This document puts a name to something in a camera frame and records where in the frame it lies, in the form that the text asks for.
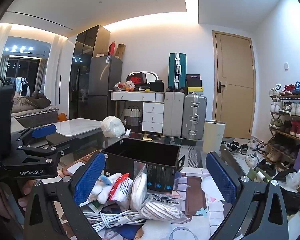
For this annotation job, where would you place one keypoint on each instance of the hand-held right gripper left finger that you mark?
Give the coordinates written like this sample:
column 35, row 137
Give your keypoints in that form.
column 90, row 177

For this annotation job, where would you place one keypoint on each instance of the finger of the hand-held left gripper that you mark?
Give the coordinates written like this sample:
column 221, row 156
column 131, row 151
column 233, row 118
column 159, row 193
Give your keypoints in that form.
column 47, row 153
column 43, row 131

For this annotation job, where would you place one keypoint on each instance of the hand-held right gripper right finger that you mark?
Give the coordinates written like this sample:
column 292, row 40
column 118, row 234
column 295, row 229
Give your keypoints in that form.
column 221, row 177

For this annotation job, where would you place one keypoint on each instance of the white plush toy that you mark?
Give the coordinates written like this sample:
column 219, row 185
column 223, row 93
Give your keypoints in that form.
column 107, row 185

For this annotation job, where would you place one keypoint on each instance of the red white cotton packet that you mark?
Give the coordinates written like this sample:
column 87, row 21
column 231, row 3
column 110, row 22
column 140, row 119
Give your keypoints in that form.
column 121, row 187

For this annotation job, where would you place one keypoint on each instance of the black cardboard box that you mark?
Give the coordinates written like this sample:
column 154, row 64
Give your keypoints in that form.
column 160, row 172

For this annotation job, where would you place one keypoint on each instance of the clear bag of white shoelaces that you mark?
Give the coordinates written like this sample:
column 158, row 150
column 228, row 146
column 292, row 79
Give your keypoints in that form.
column 160, row 208

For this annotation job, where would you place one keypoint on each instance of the person's left hand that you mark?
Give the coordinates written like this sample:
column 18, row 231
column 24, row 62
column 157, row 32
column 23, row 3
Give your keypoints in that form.
column 27, row 188

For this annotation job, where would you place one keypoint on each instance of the grey sofa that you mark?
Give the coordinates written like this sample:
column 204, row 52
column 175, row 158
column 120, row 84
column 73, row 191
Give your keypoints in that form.
column 37, row 117

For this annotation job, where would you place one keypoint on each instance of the orange bag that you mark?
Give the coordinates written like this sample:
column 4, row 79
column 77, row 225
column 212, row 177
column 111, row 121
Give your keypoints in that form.
column 62, row 117

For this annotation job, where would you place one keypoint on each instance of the olive coat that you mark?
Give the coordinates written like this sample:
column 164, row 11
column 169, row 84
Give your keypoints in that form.
column 37, row 101

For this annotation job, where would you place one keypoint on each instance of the green paper bag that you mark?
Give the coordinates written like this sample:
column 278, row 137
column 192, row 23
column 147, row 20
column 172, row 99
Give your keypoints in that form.
column 255, row 173

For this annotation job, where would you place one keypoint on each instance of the scattered sneakers group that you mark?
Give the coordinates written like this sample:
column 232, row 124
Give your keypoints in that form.
column 252, row 158

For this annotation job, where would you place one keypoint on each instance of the hanging clothes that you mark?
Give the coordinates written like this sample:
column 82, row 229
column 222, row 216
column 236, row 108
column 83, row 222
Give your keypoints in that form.
column 20, row 85

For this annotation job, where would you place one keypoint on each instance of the cream tumbler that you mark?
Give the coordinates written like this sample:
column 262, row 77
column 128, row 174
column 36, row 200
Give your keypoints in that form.
column 213, row 137

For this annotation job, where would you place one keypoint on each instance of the white plastic bag bundle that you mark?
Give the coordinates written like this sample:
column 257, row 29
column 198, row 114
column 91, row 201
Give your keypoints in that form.
column 112, row 127

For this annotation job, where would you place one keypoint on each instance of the beige curtain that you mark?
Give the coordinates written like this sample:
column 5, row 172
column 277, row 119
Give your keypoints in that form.
column 41, row 75

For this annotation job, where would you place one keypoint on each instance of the white usb stick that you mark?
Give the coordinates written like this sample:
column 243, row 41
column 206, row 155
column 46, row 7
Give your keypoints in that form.
column 127, row 132

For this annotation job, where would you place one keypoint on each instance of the silver suitcase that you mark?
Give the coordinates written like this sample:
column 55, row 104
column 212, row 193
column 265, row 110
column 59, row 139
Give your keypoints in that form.
column 193, row 117

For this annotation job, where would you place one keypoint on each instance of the black trash bag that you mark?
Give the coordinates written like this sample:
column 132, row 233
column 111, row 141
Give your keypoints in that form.
column 290, row 200

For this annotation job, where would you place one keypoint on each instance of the dark glass cabinet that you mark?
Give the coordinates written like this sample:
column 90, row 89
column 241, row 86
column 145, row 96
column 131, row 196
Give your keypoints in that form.
column 81, row 67

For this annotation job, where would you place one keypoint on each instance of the wicker basket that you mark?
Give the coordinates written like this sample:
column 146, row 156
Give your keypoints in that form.
column 132, row 116

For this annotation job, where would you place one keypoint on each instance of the grey refrigerator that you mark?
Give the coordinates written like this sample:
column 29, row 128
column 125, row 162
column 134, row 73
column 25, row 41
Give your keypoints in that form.
column 102, row 80

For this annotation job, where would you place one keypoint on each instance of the beige suitcase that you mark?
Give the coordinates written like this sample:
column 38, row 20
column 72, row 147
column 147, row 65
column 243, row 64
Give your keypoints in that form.
column 173, row 115

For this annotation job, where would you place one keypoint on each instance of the rows of assorted shoes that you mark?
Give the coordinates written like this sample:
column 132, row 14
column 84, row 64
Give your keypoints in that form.
column 297, row 128

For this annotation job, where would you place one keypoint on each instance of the white dresser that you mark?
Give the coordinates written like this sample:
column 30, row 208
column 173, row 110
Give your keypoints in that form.
column 152, row 110

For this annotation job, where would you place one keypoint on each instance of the bag of fruit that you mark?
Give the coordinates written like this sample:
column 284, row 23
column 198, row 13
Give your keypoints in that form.
column 125, row 86

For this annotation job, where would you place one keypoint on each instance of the flat white box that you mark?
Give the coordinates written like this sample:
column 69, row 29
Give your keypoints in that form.
column 101, row 54

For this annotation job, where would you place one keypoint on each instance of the tan wooden door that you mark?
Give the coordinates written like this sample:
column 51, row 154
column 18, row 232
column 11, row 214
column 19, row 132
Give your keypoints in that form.
column 236, row 80

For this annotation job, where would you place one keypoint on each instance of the dark box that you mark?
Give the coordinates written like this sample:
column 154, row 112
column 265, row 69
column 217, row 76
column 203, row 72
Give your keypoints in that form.
column 193, row 81

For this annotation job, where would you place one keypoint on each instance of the red box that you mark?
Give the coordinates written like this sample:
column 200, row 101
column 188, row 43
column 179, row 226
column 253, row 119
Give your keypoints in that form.
column 112, row 48

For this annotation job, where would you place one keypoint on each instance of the brown cardboard box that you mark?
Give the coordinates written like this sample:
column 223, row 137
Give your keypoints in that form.
column 120, row 51

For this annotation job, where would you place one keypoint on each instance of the teal suitcase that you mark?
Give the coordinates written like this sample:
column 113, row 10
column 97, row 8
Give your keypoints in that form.
column 176, row 72

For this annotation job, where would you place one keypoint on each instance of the white rounded mirror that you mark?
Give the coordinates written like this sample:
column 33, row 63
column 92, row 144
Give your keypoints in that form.
column 153, row 76

